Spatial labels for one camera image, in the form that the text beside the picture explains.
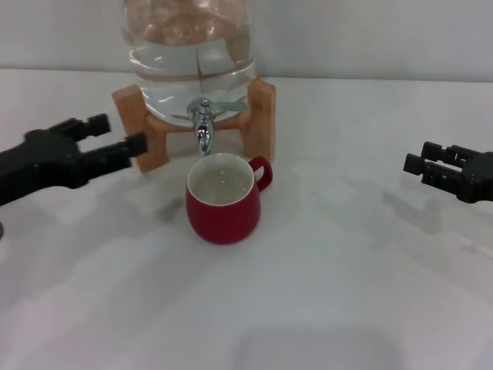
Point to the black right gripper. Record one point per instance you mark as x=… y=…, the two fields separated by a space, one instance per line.
x=475 y=179

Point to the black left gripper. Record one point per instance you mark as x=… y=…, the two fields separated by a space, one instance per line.
x=38 y=165

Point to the chrome dispenser faucet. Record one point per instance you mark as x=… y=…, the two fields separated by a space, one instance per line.
x=204 y=131

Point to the red cup with white inside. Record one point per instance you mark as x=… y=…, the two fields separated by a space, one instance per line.
x=223 y=219

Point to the wooden dispenser stand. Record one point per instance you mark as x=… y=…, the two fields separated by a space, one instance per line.
x=154 y=146

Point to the clear glass water dispenser jar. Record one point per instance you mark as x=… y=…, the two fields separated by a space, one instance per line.
x=185 y=65

